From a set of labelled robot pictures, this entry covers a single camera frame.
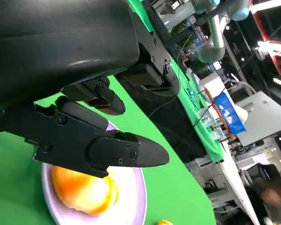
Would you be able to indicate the orange and white bread roll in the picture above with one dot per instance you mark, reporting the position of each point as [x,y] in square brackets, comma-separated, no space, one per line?
[84,192]
[164,222]

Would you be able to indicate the person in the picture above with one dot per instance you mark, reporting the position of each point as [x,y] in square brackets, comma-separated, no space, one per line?
[271,197]

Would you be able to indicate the blue plastic bin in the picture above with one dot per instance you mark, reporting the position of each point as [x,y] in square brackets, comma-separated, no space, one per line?
[227,110]

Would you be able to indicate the black backdrop cloth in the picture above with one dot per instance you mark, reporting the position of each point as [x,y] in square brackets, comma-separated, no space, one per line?
[168,122]

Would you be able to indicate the grey machine cabinet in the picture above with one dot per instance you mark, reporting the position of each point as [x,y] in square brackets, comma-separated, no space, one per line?
[264,119]

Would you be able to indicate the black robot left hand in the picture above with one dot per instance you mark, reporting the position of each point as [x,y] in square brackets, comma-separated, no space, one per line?
[61,42]

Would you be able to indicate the lilac plate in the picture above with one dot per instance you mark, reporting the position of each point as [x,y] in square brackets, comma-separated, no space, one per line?
[131,187]

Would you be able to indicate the green table cloth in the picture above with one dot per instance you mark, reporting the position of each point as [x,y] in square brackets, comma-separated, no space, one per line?
[166,182]

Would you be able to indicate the white workbench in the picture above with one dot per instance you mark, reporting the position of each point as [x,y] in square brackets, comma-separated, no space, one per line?
[229,164]

